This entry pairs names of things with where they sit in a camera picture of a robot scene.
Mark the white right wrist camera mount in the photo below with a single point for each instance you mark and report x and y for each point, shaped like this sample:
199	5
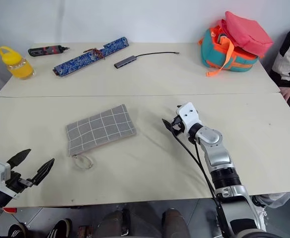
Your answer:
191	115

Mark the grey checked fabric pouch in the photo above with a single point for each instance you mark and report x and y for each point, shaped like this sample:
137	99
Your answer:
101	129

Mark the dark rounded shape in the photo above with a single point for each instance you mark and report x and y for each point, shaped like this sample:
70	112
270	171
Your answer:
176	223
112	223

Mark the small brown box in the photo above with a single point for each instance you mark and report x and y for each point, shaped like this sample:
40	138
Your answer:
86	231

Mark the blue patterned umbrella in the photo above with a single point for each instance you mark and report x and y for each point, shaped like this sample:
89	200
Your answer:
85	58

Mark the person's bare hand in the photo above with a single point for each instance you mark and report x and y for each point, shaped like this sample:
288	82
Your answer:
289	93

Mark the black shoe with white stripes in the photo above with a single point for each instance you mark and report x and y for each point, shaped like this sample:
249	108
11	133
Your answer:
59	228
18	230

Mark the teal orange pink bag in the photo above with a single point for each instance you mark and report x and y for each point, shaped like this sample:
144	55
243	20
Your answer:
232	44

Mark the yellow-lidded jar of orange liquid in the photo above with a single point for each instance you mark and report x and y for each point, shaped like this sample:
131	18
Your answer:
17	63

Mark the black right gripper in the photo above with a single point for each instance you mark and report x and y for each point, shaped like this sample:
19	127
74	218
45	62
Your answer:
177	126

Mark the red black electric screwdriver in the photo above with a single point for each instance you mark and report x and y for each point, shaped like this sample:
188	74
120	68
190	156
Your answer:
47	50

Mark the small red tag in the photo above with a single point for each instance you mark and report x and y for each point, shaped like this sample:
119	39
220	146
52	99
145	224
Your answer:
9	210

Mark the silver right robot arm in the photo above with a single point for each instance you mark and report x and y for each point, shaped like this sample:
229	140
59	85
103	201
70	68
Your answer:
215	138

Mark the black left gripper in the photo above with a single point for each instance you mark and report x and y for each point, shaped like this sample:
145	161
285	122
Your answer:
16	182

